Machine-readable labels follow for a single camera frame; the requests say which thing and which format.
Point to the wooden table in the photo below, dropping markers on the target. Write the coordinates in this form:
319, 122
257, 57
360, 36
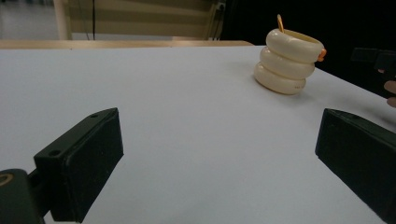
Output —
124, 44

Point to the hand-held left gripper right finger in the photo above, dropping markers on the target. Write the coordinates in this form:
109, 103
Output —
358, 155

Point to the cream ringed pen holder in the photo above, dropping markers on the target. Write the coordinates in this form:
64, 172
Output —
286, 65

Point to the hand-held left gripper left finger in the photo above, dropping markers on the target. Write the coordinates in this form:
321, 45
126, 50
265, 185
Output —
90, 168

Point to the beige wooden furniture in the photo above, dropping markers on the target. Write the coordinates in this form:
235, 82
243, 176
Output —
143, 18

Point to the white table board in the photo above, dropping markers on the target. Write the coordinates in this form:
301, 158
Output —
199, 130

